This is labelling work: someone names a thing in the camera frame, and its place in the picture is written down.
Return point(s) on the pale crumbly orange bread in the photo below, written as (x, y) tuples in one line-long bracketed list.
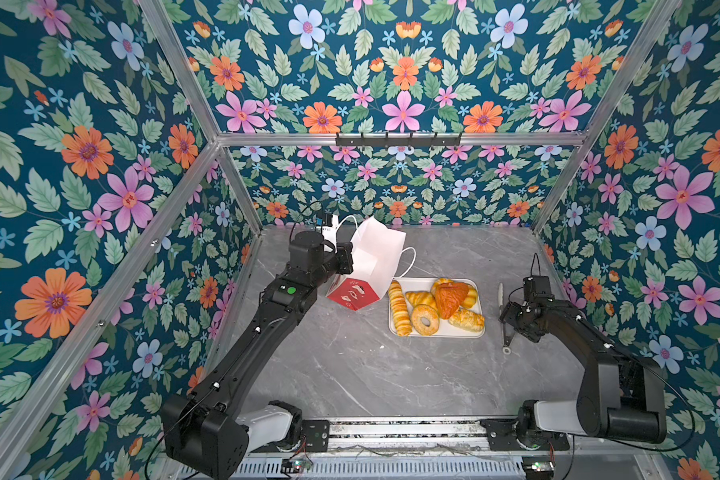
[(467, 320)]

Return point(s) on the black hook rail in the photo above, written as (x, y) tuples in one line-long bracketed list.
[(385, 140)]

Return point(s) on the white slotted cable duct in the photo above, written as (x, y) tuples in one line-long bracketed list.
[(380, 468)]

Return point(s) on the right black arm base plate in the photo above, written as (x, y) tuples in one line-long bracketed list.
[(504, 434)]

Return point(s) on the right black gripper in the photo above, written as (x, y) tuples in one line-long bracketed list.
[(508, 314)]

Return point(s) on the round yellow fluted bread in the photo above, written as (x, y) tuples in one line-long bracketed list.
[(441, 281)]

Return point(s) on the yellow striped croissant bread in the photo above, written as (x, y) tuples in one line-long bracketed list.
[(471, 298)]

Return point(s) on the long ridged horn bread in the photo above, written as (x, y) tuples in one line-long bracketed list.
[(399, 310)]

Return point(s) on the aluminium front rail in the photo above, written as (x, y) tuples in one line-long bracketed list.
[(360, 433)]

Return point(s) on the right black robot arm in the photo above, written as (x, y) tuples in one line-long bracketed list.
[(620, 398)]

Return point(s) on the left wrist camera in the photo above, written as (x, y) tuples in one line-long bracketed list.
[(327, 225)]

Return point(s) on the pale ring donut bread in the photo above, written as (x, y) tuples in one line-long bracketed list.
[(425, 320)]

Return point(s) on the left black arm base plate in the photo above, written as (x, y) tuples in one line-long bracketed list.
[(311, 436)]

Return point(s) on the red white paper bag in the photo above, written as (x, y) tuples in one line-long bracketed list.
[(376, 254)]

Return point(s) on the white rectangular tray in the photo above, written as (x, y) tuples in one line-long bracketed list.
[(446, 330)]

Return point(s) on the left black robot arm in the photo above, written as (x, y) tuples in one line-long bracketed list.
[(281, 308)]

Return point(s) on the orange pastry bread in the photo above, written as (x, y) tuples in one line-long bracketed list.
[(449, 297)]

